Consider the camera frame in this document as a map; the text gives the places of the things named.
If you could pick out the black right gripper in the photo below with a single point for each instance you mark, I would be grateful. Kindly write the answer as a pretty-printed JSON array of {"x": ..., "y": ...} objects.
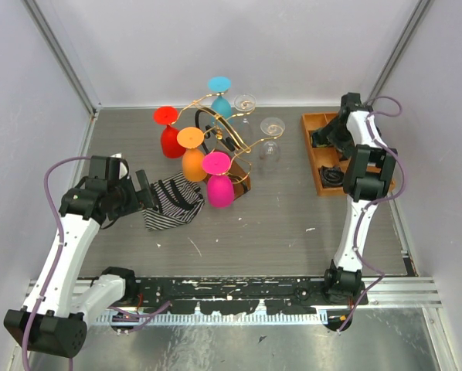
[{"x": 345, "y": 148}]

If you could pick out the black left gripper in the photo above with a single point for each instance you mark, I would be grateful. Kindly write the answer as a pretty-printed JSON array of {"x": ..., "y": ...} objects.
[{"x": 143, "y": 199}]

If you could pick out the wooden compartment tray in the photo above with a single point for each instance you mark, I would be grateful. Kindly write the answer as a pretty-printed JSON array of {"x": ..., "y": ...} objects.
[{"x": 369, "y": 170}]

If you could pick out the striped black white cloth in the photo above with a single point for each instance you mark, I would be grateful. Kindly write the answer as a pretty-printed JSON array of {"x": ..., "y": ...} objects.
[{"x": 177, "y": 202}]

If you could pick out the clear wine glass front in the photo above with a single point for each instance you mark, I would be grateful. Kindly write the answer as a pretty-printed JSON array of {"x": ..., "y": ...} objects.
[{"x": 269, "y": 154}]

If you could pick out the clear wine glass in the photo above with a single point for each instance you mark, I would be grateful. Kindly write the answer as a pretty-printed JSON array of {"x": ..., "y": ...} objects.
[
  {"x": 245, "y": 105},
  {"x": 269, "y": 154}
]

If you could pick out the gold wire wine glass rack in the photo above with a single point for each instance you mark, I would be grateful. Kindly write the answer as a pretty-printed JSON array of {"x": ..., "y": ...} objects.
[{"x": 222, "y": 136}]

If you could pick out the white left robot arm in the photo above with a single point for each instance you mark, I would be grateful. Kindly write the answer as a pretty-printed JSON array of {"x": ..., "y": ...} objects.
[{"x": 51, "y": 320}]

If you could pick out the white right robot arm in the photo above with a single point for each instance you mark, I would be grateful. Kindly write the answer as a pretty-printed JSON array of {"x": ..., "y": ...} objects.
[{"x": 344, "y": 276}]

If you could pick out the orange wine glass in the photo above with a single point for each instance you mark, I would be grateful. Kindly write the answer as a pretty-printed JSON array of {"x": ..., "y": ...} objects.
[{"x": 190, "y": 139}]

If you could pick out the pink wine glass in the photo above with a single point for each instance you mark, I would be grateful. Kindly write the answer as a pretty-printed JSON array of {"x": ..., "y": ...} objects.
[{"x": 220, "y": 190}]

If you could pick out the red wine glass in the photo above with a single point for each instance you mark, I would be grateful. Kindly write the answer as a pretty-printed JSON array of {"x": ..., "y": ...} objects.
[{"x": 167, "y": 116}]

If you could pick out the blue wine glass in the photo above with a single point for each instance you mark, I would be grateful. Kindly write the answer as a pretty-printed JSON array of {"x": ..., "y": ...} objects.
[{"x": 219, "y": 86}]

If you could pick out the dark rolled fabric front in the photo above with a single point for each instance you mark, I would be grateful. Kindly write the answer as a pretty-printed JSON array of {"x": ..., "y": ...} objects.
[{"x": 331, "y": 177}]

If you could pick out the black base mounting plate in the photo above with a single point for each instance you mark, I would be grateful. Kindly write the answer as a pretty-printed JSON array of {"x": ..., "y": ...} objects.
[{"x": 234, "y": 295}]

